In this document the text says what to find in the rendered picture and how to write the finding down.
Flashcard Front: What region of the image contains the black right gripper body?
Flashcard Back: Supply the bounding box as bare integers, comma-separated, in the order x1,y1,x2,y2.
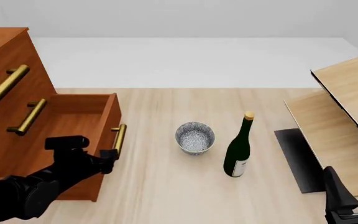
324,207,358,224

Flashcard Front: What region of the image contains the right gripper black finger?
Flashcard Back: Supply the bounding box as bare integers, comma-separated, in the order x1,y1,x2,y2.
323,166,358,212

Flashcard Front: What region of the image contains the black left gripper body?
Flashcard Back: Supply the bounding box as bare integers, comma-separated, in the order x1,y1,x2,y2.
85,154,116,175

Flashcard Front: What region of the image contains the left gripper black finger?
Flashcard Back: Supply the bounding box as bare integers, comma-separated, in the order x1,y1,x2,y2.
99,149,120,162

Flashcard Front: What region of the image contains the brass handle of drawer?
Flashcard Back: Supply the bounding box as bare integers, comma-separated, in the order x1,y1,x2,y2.
111,123,128,161

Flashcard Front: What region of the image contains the dark green wine bottle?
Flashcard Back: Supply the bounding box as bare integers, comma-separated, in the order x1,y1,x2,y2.
223,111,256,179

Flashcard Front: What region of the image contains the blue white patterned bowl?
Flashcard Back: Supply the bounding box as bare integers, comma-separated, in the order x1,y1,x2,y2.
175,121,216,156

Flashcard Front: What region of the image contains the pale wooden board black edged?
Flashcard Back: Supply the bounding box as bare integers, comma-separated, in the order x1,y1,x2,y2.
310,50,358,151

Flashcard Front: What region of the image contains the short brass drawer handle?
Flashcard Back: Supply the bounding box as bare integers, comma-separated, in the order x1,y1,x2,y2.
6,98,48,136

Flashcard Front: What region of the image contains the wooden drawer with short handle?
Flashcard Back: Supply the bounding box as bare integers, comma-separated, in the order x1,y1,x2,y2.
0,91,58,164

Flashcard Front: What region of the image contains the long brass drawer handle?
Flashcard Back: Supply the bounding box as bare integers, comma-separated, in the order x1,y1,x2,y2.
0,64,31,103

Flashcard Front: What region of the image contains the wooden drawer with long handle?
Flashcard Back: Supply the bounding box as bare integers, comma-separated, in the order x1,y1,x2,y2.
0,31,57,110

